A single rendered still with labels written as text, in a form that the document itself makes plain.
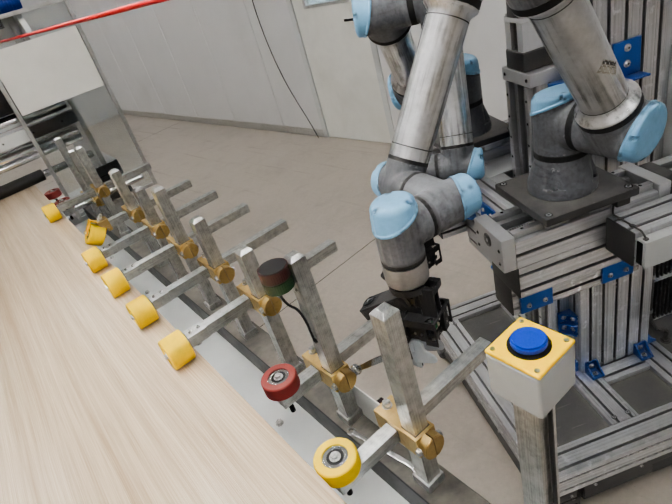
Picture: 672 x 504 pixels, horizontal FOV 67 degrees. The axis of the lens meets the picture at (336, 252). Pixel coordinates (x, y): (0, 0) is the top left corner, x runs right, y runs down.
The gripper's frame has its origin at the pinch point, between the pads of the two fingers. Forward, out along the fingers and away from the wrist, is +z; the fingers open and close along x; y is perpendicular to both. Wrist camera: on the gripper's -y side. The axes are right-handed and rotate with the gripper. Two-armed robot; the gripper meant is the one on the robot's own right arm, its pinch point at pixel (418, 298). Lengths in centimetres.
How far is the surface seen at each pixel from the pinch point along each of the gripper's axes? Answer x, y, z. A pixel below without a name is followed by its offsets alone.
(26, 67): 247, -24, -66
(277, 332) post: 19.2, -32.0, -2.6
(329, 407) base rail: 2.2, -33.1, 12.6
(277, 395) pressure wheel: -3.0, -45.0, -6.6
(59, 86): 247, -14, -52
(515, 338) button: -54, -32, -41
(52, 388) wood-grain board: 47, -82, -7
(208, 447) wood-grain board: -3, -62, -7
